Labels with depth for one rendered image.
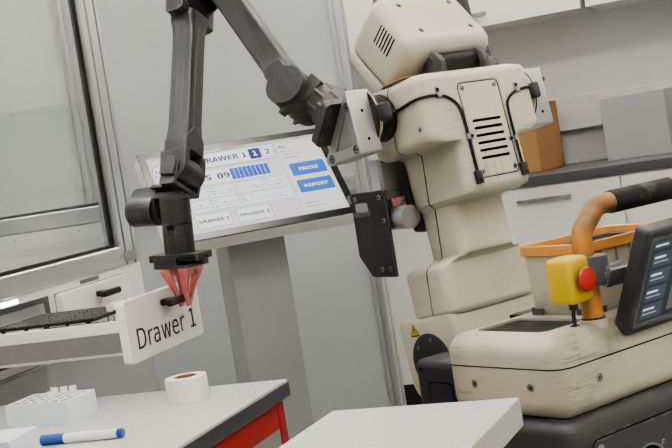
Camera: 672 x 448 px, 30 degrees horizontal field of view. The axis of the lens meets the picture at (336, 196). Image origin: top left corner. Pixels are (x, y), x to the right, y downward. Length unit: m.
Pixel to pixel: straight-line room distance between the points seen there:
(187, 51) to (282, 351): 1.13
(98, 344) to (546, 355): 0.82
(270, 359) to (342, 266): 0.72
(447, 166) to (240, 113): 1.91
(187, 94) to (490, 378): 0.84
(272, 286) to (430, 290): 1.11
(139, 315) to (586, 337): 0.81
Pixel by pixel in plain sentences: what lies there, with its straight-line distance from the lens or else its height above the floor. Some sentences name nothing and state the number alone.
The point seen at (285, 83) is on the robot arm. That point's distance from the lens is 2.24.
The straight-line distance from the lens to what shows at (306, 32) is 3.96.
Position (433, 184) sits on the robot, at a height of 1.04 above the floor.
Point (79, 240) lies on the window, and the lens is 2.79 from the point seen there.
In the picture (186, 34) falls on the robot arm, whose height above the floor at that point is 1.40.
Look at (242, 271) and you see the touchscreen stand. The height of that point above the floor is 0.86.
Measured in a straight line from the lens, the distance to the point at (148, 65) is 4.22.
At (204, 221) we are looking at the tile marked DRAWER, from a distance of 3.18.
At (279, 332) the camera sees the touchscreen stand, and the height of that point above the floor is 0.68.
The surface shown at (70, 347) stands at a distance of 2.30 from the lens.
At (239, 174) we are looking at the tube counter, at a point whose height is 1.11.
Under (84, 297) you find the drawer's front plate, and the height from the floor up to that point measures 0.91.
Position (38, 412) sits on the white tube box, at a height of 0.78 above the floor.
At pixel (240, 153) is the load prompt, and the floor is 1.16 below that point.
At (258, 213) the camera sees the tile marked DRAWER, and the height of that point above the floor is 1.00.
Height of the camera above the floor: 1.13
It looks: 2 degrees down
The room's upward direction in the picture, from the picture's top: 9 degrees counter-clockwise
